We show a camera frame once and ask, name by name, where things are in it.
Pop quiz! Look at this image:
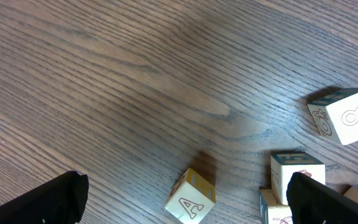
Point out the wooden block far left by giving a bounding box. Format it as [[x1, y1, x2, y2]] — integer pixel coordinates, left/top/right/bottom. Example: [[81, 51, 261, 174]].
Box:
[[307, 88, 358, 145]]

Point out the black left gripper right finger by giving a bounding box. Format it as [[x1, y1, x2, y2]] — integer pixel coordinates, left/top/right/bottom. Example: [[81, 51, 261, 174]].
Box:
[[287, 172, 358, 224]]

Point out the wooden block red circle drawing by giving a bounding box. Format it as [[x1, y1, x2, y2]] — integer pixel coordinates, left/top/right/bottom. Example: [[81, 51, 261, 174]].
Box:
[[259, 189, 293, 224]]

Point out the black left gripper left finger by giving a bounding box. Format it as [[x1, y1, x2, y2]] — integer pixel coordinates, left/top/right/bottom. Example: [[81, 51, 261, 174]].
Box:
[[0, 170, 89, 224]]

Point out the wooden block yellow side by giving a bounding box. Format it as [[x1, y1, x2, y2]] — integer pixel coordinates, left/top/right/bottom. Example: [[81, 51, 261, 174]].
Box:
[[164, 168, 216, 224]]

